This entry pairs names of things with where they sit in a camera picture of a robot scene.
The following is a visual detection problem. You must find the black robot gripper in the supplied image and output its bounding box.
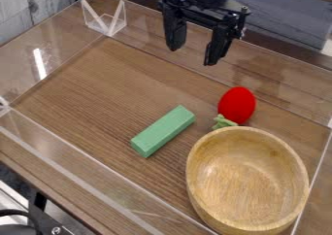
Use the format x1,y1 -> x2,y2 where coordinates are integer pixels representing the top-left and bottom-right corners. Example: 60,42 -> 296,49
161,0 -> 251,66

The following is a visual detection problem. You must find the red plush strawberry toy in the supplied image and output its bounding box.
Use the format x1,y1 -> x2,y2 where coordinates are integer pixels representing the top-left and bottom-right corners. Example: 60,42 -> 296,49
213,86 -> 257,130

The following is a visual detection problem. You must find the grey sofa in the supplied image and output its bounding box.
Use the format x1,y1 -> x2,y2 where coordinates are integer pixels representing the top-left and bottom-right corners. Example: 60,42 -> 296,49
128,0 -> 332,50

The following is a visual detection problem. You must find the green rectangular block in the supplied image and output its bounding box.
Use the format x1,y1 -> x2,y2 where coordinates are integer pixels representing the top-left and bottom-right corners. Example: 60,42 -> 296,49
129,105 -> 196,158

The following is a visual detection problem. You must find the wooden bowl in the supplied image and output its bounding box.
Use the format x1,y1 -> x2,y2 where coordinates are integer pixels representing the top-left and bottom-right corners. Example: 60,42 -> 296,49
185,126 -> 308,235

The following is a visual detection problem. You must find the clear acrylic corner bracket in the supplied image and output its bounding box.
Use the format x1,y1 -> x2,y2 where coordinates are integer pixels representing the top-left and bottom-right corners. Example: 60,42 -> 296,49
80,0 -> 127,37

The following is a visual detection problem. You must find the clear acrylic tray wall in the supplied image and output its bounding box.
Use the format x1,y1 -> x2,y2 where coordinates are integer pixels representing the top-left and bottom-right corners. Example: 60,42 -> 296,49
0,0 -> 332,235

